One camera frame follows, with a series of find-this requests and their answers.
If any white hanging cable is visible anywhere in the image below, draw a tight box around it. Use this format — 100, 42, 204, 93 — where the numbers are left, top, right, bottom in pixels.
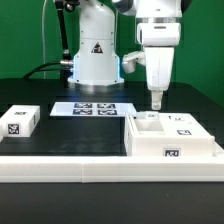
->
40, 0, 48, 80

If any black cable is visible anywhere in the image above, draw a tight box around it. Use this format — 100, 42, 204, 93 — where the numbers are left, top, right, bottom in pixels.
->
22, 61, 63, 80

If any white cabinet body box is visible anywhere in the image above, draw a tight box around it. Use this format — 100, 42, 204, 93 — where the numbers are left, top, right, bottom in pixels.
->
124, 114, 215, 157

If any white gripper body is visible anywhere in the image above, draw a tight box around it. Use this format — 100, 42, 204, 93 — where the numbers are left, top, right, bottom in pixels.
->
137, 23, 181, 91

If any white cabinet door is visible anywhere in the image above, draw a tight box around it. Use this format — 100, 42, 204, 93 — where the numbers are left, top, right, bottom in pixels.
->
136, 111, 159, 120
159, 113, 211, 138

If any white L-shaped fence rail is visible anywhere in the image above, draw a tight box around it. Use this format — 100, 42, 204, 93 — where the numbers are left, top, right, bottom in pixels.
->
0, 147, 224, 183

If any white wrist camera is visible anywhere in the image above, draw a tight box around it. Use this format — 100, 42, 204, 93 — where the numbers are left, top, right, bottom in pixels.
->
122, 51, 146, 74

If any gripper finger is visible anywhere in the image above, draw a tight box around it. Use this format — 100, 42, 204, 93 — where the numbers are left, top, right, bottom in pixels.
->
151, 91, 163, 110

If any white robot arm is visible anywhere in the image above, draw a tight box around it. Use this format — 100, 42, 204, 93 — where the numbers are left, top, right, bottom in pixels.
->
68, 0, 192, 110

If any white marker sheet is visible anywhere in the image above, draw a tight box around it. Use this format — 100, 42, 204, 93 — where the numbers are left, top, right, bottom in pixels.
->
50, 102, 136, 117

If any white cabinet top block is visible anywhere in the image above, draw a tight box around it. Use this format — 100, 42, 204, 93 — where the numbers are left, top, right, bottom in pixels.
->
0, 105, 40, 137

